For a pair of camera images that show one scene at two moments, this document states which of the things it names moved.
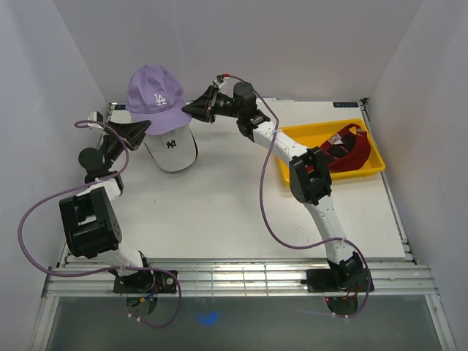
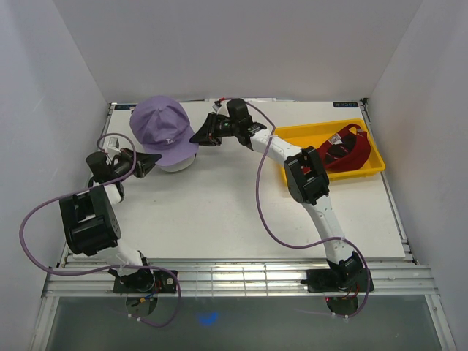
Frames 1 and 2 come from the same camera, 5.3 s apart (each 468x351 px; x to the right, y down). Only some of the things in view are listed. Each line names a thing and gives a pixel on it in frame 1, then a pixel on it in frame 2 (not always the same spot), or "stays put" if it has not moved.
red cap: (347, 149) stays put
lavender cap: (154, 95) to (164, 129)
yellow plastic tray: (315, 135) stays put
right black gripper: (203, 108) to (207, 134)
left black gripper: (131, 133) to (144, 164)
